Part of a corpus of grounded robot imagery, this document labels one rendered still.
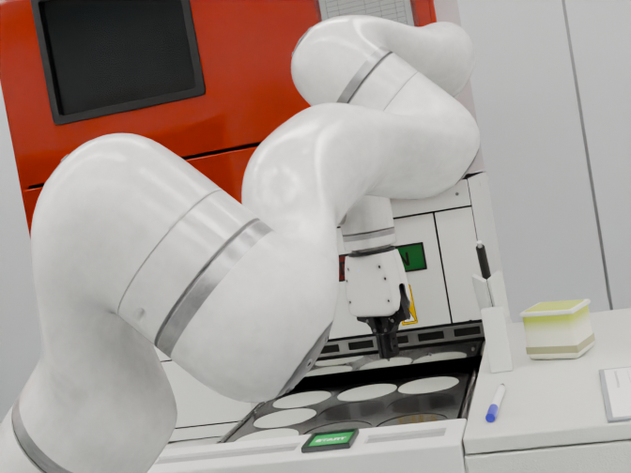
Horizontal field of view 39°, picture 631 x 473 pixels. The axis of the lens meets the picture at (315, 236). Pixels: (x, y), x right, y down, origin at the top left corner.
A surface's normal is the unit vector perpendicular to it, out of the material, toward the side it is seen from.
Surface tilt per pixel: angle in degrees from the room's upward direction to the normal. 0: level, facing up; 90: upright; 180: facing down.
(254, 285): 67
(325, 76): 97
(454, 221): 90
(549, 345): 90
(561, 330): 90
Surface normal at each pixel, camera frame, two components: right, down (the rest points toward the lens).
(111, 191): 0.00, -0.29
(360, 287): -0.71, 0.16
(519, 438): -0.23, 0.09
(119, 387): 0.72, -0.36
